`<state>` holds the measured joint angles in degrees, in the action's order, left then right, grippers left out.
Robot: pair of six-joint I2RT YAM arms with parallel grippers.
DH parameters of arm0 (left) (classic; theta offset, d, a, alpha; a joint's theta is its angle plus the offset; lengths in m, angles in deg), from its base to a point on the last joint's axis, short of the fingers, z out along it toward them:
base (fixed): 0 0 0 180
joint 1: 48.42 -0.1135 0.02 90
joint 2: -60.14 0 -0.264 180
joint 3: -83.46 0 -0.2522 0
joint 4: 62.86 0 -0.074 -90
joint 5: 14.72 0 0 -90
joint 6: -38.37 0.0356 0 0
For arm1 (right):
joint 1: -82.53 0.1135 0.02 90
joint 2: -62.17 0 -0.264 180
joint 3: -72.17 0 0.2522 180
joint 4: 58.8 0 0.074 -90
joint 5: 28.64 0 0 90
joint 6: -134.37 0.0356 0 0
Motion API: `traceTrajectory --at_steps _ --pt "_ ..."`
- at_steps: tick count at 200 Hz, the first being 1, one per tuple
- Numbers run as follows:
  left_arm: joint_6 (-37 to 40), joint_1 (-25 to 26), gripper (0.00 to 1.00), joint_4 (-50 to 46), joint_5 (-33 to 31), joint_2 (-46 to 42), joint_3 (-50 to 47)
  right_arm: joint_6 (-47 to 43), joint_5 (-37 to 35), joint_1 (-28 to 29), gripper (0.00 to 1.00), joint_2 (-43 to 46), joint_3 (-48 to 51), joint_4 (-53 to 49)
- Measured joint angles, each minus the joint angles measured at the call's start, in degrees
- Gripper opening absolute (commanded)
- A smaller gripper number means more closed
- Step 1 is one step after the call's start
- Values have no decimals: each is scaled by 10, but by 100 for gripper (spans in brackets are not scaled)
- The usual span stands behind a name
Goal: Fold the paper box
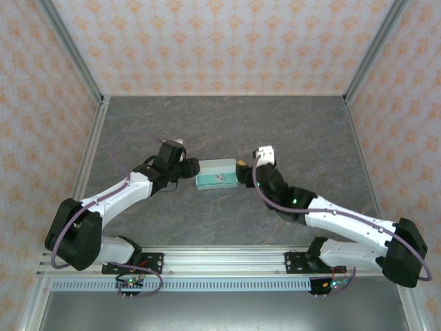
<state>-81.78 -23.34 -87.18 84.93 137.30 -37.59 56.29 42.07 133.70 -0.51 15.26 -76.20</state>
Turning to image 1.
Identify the teal paper box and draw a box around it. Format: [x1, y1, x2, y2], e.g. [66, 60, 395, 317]
[194, 157, 239, 191]

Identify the small controller circuit board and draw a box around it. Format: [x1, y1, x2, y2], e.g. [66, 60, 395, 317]
[322, 277, 351, 290]
[115, 275, 145, 290]

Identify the grey metal sheet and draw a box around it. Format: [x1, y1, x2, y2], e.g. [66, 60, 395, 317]
[36, 291, 411, 331]

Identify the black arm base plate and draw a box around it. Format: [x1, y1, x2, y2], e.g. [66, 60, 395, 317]
[101, 252, 165, 275]
[285, 250, 345, 275]

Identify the aluminium side rail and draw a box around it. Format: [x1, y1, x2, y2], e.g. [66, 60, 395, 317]
[54, 96, 112, 250]
[344, 98, 393, 249]

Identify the aluminium mounting rail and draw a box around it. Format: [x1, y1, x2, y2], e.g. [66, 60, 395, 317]
[36, 246, 413, 277]

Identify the grey slotted cable duct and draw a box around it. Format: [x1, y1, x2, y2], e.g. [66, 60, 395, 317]
[50, 278, 391, 293]

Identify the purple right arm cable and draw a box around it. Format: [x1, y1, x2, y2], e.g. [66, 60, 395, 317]
[252, 154, 433, 297]

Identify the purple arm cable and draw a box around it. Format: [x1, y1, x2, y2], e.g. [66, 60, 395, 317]
[252, 154, 433, 297]
[50, 129, 168, 298]

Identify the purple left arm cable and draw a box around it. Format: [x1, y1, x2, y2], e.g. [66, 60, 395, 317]
[50, 129, 168, 298]

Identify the aluminium frame post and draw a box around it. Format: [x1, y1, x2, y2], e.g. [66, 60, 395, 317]
[36, 0, 106, 104]
[343, 0, 411, 104]

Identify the aluminium frame leg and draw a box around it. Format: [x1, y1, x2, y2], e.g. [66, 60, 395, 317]
[394, 275, 425, 331]
[19, 277, 52, 331]

